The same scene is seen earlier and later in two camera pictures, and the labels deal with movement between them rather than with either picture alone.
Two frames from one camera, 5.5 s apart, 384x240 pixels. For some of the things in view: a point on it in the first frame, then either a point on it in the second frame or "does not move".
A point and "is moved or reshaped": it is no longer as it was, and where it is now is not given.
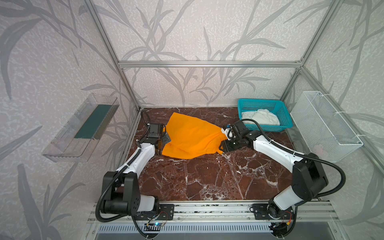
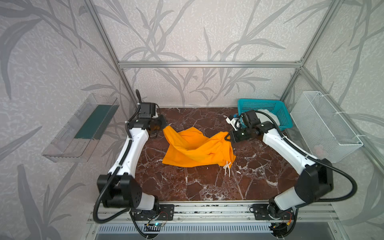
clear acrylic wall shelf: x=83 y=135 does not move
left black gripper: x=163 y=139 to x=160 y=123
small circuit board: x=156 y=224 does not move
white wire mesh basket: x=325 y=131 does not move
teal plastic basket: x=277 y=106 does not move
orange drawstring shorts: x=186 y=137 is moved or reshaped
